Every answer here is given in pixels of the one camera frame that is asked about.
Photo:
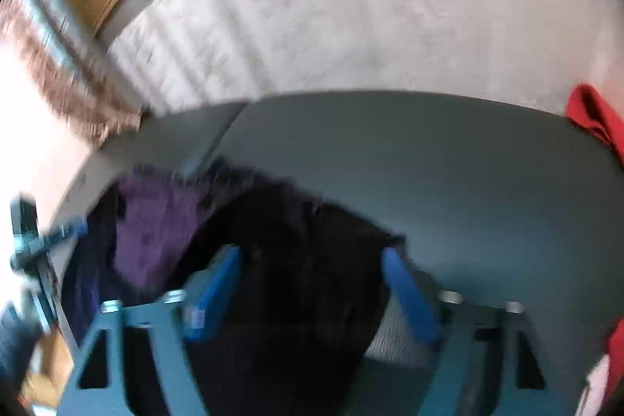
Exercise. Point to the dark purple velvet top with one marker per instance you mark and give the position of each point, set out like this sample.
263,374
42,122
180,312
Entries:
302,260

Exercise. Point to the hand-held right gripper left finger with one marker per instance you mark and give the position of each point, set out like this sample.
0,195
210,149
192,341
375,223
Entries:
214,299

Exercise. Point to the person's left forearm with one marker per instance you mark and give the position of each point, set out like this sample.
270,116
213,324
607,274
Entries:
17,348

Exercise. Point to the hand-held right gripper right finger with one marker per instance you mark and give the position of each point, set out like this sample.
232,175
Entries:
407,294

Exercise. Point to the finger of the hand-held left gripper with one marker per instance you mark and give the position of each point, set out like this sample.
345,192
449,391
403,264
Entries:
53,236

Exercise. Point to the beige white garment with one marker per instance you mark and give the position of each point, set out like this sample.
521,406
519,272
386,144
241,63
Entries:
607,389

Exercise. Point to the red garment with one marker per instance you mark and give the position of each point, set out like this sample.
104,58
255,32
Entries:
616,343
599,118

